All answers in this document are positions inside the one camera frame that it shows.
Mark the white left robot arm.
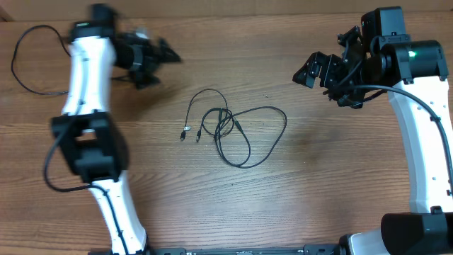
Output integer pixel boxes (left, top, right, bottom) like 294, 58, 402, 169
43, 4, 181, 254

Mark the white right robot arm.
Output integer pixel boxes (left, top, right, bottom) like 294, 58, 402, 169
293, 6, 452, 254

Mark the separated black usb cable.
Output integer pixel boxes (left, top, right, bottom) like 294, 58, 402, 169
10, 24, 71, 96

